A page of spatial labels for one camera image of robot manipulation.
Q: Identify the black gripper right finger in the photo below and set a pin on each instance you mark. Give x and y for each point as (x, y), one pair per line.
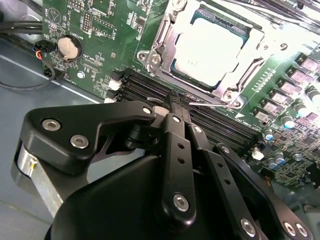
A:
(225, 180)

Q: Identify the metal locking lever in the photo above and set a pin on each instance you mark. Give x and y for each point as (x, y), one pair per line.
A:
(212, 104)

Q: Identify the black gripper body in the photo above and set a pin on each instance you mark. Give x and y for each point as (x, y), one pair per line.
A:
(112, 212)

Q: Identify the metal socket cover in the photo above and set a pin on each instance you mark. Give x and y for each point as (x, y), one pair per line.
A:
(257, 42)

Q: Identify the CPU with silver top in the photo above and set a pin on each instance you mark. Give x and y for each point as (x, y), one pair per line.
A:
(210, 47)

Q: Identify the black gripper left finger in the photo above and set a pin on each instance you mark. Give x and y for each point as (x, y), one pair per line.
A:
(75, 125)

